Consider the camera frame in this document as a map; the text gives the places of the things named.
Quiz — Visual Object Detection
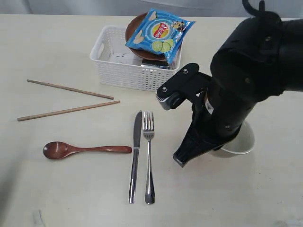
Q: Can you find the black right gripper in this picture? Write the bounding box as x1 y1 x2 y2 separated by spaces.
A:
156 17 282 167

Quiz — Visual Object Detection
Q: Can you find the silver metal fork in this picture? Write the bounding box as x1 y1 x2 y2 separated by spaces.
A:
143 111 155 205

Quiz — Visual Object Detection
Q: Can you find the silver table knife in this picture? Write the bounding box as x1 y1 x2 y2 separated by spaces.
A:
129 110 143 204

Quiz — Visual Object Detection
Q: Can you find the white floral ceramic bowl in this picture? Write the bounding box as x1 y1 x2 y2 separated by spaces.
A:
209 121 256 158

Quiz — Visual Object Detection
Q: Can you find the brown wooden spoon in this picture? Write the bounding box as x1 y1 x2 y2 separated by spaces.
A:
43 141 132 160

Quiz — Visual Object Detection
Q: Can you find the wooden chopstick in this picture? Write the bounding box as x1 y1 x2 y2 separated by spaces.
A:
17 100 120 122
27 79 114 100

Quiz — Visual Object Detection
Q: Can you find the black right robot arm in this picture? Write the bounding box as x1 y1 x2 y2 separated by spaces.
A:
156 0 303 166

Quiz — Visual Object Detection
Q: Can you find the dark foil packet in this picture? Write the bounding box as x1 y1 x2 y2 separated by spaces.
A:
141 59 171 70

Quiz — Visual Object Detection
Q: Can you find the brown wooden plate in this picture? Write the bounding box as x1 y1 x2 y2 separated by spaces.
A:
125 12 185 61

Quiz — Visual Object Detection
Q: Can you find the blue chips bag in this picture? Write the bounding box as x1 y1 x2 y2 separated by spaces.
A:
125 8 196 64

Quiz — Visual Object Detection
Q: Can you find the white perforated plastic basket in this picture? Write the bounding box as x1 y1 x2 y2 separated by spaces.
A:
89 26 182 91

